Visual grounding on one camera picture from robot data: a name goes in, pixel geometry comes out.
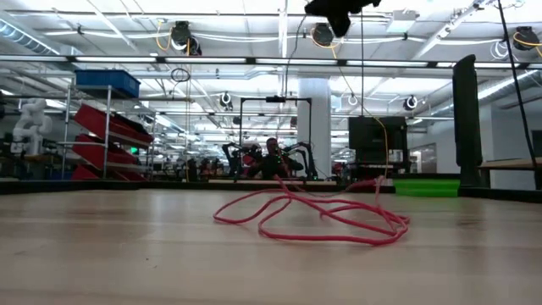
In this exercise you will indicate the black red robot station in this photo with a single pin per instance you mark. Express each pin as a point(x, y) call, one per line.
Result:
point(233, 159)

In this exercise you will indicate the long ceiling light strip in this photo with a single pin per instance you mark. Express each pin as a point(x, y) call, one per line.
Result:
point(203, 60)

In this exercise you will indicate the person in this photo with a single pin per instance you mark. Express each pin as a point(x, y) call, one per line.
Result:
point(271, 165)

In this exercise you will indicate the red plastic bin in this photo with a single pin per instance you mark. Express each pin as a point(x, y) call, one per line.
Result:
point(97, 120)
point(91, 152)
point(84, 173)

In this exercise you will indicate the black robot station green lights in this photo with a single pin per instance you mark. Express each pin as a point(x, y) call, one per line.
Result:
point(309, 161)

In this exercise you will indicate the green plastic bin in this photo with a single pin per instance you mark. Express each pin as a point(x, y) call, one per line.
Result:
point(425, 188)

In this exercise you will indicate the white robot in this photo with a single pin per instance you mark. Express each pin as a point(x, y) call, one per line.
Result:
point(34, 123)

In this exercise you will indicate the black monitor cart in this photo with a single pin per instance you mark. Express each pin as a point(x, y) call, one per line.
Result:
point(372, 135)

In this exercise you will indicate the blue plastic crate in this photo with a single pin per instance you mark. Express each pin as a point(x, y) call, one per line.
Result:
point(106, 82)

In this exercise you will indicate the black gantry frame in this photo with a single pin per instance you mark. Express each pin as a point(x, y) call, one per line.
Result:
point(254, 100)

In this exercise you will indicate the white round pillar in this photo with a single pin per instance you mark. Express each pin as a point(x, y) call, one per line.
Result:
point(313, 118)

